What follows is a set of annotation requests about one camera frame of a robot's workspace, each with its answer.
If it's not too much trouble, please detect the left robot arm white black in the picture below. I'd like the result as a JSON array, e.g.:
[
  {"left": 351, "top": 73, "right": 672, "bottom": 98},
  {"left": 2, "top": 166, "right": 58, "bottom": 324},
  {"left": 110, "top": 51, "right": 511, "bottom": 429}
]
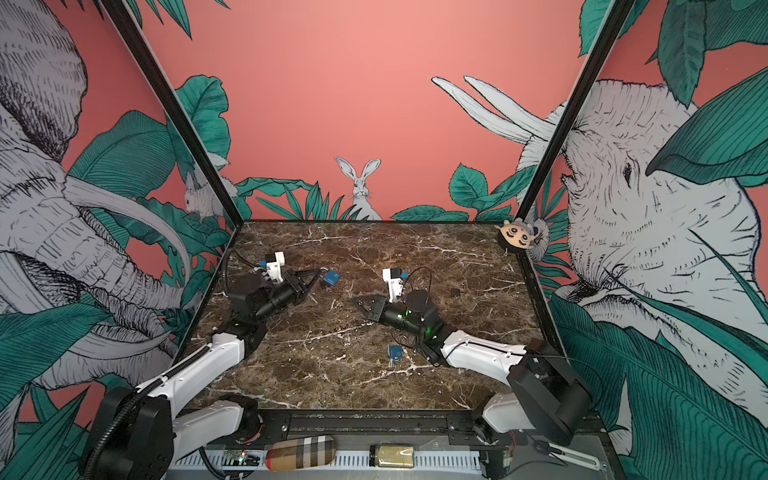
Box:
[{"left": 78, "top": 252, "right": 340, "bottom": 479}]

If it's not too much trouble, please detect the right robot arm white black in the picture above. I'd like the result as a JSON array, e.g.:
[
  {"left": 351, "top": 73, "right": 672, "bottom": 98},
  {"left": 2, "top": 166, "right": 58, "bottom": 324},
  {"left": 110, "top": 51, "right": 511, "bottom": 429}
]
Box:
[{"left": 351, "top": 290, "right": 593, "bottom": 446}]

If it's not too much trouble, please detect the gold rectangular box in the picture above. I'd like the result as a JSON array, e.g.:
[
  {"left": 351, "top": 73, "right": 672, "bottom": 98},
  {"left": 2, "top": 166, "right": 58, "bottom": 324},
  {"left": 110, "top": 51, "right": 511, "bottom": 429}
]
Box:
[{"left": 369, "top": 444, "right": 415, "bottom": 469}]

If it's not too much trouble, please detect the plaid cylindrical case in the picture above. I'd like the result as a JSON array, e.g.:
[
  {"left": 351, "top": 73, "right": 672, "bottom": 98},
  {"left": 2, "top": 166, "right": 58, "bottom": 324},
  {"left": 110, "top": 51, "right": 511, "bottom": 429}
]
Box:
[{"left": 265, "top": 435, "right": 336, "bottom": 472}]

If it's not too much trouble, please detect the cartoon face sticker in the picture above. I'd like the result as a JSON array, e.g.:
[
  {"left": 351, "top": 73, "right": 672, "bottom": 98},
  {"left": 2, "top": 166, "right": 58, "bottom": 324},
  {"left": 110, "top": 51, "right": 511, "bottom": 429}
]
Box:
[{"left": 497, "top": 219, "right": 537, "bottom": 250}]

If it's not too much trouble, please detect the small circuit board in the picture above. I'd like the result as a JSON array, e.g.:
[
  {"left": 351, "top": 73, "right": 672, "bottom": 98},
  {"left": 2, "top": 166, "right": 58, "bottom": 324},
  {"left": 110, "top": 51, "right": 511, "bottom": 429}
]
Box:
[{"left": 223, "top": 451, "right": 261, "bottom": 467}]

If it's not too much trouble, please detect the white black tool at right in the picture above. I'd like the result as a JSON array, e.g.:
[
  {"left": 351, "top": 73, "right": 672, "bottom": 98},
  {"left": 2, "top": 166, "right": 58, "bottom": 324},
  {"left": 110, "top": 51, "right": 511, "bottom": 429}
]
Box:
[{"left": 533, "top": 440, "right": 605, "bottom": 471}]

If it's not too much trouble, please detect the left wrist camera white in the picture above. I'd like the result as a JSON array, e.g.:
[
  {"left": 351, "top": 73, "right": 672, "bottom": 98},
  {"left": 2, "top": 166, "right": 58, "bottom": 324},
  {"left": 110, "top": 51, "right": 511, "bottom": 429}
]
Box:
[{"left": 259, "top": 251, "right": 285, "bottom": 284}]

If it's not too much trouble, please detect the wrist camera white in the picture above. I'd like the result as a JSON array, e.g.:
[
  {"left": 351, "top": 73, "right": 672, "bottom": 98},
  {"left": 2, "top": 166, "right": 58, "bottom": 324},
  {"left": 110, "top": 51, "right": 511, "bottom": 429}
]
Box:
[
  {"left": 259, "top": 251, "right": 285, "bottom": 284},
  {"left": 382, "top": 268, "right": 408, "bottom": 303}
]

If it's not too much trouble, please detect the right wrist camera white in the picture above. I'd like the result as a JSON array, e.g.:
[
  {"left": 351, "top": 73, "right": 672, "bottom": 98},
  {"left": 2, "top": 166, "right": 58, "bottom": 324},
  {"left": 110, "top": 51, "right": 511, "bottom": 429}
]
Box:
[{"left": 382, "top": 268, "right": 408, "bottom": 303}]

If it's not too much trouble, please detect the black front rail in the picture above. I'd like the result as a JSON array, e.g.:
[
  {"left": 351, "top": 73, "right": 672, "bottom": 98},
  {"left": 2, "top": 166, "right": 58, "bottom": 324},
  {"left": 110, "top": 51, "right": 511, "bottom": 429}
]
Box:
[{"left": 179, "top": 409, "right": 607, "bottom": 448}]

